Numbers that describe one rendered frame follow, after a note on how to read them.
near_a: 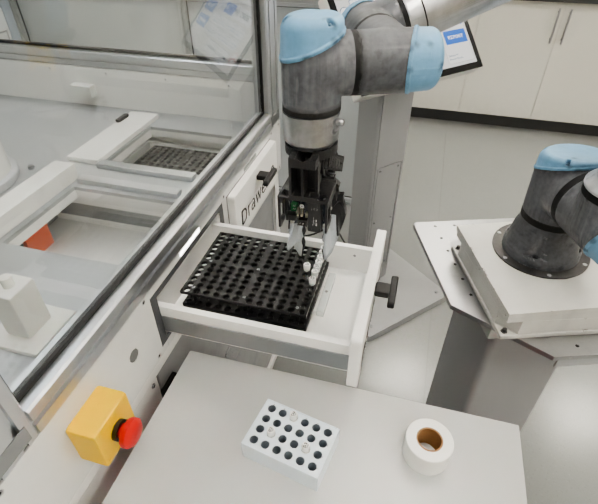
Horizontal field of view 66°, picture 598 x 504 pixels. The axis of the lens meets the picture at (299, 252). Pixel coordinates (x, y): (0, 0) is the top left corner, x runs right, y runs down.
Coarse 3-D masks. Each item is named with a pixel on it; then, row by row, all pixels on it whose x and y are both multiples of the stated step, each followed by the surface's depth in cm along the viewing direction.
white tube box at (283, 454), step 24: (264, 408) 73; (288, 408) 73; (264, 432) 70; (288, 432) 70; (312, 432) 70; (336, 432) 70; (264, 456) 67; (288, 456) 68; (312, 456) 67; (312, 480) 65
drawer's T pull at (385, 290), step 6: (396, 276) 80; (378, 282) 79; (396, 282) 79; (378, 288) 78; (384, 288) 78; (390, 288) 78; (396, 288) 78; (378, 294) 77; (384, 294) 77; (390, 294) 76; (390, 300) 75; (390, 306) 75
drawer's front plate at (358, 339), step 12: (384, 240) 85; (372, 252) 82; (372, 264) 80; (372, 276) 77; (372, 288) 75; (360, 300) 73; (372, 300) 76; (360, 312) 71; (360, 324) 69; (360, 336) 67; (360, 348) 67; (348, 360) 69; (360, 360) 69; (348, 372) 71; (348, 384) 73
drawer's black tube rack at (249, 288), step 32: (224, 256) 86; (256, 256) 86; (288, 256) 86; (192, 288) 79; (224, 288) 79; (256, 288) 79; (288, 288) 79; (320, 288) 84; (256, 320) 78; (288, 320) 77
